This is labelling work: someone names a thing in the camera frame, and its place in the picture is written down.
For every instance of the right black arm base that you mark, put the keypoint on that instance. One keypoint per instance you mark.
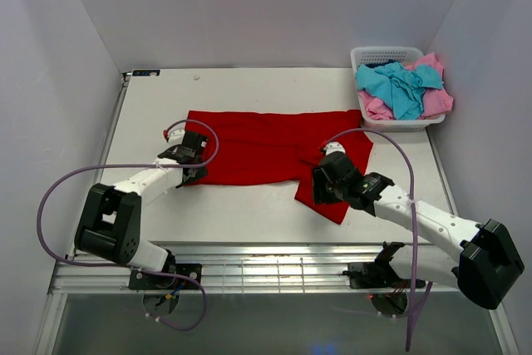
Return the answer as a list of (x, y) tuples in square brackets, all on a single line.
[(377, 273)]

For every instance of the blue white label sticker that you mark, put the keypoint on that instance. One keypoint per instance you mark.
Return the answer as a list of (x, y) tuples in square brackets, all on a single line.
[(145, 73)]

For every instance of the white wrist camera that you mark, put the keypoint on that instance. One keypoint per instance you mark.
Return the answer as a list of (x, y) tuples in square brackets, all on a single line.
[(331, 148), (174, 137)]

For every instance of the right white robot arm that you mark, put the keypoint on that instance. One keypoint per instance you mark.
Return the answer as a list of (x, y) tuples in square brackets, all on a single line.
[(481, 260)]

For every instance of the red t shirt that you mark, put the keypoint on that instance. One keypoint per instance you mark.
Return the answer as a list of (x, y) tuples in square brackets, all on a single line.
[(248, 148)]

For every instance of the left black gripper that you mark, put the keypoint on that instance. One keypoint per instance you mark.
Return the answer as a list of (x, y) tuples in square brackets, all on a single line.
[(194, 171)]

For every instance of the pink t shirt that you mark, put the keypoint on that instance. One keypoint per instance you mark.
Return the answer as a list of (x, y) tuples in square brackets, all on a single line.
[(435, 102)]

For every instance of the turquoise t shirt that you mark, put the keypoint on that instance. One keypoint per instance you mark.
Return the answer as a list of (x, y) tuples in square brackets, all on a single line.
[(400, 89)]

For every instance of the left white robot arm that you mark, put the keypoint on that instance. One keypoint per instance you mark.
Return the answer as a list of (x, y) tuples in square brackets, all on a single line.
[(109, 226)]

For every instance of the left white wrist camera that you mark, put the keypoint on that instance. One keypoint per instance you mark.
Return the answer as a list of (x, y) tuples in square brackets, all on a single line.
[(174, 137)]

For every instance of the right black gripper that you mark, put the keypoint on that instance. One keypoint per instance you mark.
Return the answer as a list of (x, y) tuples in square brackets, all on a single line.
[(321, 190)]

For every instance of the white plastic basket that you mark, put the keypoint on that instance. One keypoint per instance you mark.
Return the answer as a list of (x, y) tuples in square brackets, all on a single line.
[(378, 55)]

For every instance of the aluminium frame rails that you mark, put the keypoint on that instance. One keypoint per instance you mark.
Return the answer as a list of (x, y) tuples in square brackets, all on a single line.
[(258, 239)]

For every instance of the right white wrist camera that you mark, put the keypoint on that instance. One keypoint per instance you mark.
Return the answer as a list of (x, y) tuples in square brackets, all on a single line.
[(331, 148)]

